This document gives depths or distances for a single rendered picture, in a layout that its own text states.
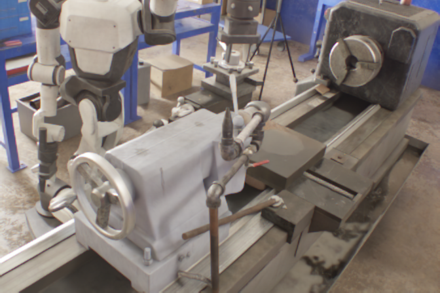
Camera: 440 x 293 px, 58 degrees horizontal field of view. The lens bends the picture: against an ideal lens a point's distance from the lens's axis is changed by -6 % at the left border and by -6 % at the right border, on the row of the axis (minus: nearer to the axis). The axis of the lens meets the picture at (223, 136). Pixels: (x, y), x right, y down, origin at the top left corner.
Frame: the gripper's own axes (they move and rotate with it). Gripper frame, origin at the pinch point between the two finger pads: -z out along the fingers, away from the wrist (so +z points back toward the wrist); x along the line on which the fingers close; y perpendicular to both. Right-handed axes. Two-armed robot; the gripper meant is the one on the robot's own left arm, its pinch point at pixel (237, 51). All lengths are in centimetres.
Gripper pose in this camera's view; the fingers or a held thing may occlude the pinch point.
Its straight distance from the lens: 120.6
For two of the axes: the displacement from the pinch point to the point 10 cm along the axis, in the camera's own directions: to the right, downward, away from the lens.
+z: 1.1, -8.6, -5.0
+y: -3.5, -5.0, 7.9
